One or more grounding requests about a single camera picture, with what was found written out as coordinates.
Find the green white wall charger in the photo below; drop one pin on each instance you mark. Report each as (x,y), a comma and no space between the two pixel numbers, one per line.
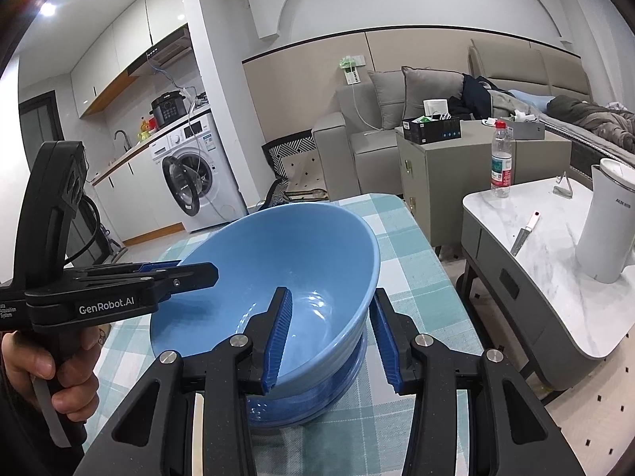
(353,70)

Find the marble top side table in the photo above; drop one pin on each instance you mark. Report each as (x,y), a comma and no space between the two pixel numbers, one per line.
(545,267)

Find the white electric kettle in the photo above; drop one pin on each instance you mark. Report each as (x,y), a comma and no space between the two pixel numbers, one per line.
(605,228)

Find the white wall cabinets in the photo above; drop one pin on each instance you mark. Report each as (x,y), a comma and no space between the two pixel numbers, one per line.
(124,39)

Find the dark glass door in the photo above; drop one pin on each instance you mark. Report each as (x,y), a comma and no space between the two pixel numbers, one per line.
(44,119)

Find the blue bowl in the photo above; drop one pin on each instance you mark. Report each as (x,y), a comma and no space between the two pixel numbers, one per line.
(297,248)
(297,416)
(342,377)

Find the white kitchen base cabinets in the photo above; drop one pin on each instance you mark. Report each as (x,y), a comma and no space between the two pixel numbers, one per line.
(144,198)

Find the grey sofa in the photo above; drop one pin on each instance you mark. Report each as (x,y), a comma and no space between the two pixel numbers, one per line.
(332,153)

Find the teal checked tablecloth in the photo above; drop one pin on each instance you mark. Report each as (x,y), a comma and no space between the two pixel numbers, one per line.
(402,238)

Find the grey cushion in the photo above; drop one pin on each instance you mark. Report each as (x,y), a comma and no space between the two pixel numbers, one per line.
(384,101)
(431,89)

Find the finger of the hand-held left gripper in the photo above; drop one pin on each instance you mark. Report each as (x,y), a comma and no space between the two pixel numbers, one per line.
(193,277)
(158,265)

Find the small metal triangular stand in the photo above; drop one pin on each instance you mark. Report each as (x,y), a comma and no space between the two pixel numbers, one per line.
(563,188)

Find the grey blanket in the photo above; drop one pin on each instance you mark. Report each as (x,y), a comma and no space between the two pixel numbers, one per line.
(590,119)

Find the range hood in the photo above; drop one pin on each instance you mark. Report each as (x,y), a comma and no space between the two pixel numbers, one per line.
(163,52)

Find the person's left hand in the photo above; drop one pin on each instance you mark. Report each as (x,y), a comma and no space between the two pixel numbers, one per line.
(74,377)

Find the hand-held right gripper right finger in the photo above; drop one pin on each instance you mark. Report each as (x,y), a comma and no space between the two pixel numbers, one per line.
(387,347)

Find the yellow bottle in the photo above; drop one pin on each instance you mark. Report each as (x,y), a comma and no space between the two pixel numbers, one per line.
(145,129)

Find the cream round plate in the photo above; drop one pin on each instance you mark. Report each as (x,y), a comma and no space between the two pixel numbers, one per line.
(198,431)

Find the white washing machine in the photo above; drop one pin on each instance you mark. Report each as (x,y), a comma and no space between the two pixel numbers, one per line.
(213,178)

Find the black pressure cooker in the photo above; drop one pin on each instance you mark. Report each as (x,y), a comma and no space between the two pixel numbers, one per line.
(168,109)

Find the grey side cabinet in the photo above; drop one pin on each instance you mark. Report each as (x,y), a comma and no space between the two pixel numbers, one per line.
(446,183)

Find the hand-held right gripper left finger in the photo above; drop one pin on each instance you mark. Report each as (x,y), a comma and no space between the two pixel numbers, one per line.
(278,342)

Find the clear bottle with red cap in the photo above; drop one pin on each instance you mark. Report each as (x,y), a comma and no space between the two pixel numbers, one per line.
(502,163)

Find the black box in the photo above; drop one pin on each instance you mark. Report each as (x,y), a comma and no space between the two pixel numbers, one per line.
(431,131)

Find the curved kitchen faucet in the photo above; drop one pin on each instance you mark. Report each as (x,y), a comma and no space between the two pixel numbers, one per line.
(123,139)

